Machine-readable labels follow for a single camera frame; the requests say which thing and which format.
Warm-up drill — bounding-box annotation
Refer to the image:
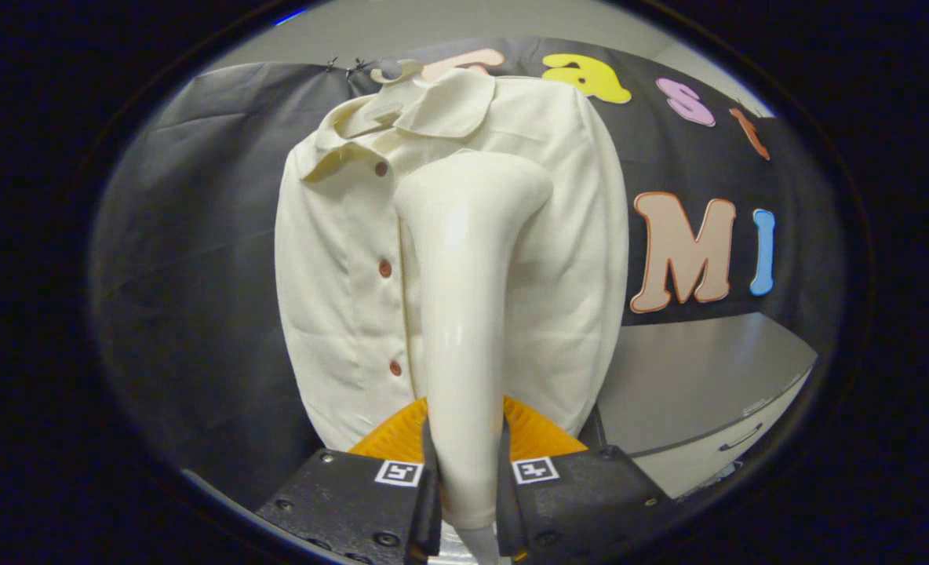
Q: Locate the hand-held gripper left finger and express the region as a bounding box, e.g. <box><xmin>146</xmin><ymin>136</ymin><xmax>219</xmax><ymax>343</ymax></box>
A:
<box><xmin>257</xmin><ymin>396</ymin><xmax>442</xmax><ymax>565</ymax></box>

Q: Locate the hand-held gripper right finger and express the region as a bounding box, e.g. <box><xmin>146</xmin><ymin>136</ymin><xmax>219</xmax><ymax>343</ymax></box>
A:
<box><xmin>496</xmin><ymin>395</ymin><xmax>677</xmax><ymax>562</ymax></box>

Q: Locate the white garment steamer head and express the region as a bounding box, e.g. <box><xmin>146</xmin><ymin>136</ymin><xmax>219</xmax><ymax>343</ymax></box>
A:
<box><xmin>392</xmin><ymin>151</ymin><xmax>554</xmax><ymax>530</ymax></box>

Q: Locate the cream button-up shirt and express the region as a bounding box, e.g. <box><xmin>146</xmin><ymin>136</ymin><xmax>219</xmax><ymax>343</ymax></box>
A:
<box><xmin>274</xmin><ymin>69</ymin><xmax>630</xmax><ymax>454</ymax></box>

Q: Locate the cream clothes hanger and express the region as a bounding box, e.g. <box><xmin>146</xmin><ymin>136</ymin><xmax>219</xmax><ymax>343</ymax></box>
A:
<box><xmin>369</xmin><ymin>59</ymin><xmax>426</xmax><ymax>86</ymax></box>

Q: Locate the grey and beige cabinet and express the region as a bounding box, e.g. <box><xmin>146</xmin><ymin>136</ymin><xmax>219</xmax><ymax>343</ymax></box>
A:
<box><xmin>578</xmin><ymin>312</ymin><xmax>818</xmax><ymax>499</ymax></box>

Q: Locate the black backdrop cloth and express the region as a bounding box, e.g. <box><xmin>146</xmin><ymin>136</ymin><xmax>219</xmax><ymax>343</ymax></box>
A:
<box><xmin>92</xmin><ymin>35</ymin><xmax>846</xmax><ymax>511</ymax></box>

